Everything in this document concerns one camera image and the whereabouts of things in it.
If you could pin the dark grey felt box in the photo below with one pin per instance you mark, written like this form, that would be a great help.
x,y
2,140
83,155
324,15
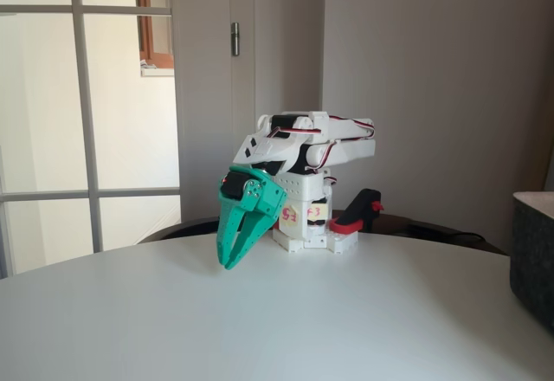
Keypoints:
x,y
534,260

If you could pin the black and red table clamp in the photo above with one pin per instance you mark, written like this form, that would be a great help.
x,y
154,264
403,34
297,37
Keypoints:
x,y
361,208

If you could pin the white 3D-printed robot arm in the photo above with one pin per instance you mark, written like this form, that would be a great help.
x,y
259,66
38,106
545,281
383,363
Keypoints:
x,y
350,149

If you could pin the dark brown curved furniture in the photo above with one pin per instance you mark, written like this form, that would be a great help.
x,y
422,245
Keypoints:
x,y
195,225

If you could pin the green gripper with servo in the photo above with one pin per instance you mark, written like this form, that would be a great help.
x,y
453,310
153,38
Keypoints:
x,y
265,199

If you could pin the white glazed door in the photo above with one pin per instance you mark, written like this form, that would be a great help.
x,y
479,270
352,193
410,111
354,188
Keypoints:
x,y
43,9

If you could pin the metal door hinge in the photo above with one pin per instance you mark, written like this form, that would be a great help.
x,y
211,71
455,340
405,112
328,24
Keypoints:
x,y
235,39

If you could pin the brown wooden window frame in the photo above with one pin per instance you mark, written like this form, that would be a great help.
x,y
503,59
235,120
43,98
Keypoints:
x,y
145,8

